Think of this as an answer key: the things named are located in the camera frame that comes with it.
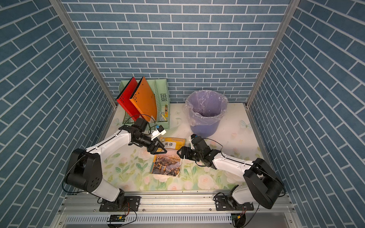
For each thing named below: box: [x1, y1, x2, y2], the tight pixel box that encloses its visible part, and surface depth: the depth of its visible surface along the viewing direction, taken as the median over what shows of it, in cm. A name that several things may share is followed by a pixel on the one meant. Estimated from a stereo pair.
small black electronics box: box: [106, 214, 126, 222], surface depth 73 cm
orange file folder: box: [129, 76, 158, 123], surface depth 103 cm
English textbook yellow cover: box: [150, 137, 186, 178], surface depth 88 cm
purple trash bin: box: [183, 89, 229, 139], surface depth 93 cm
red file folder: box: [115, 76, 145, 122], surface depth 89 cm
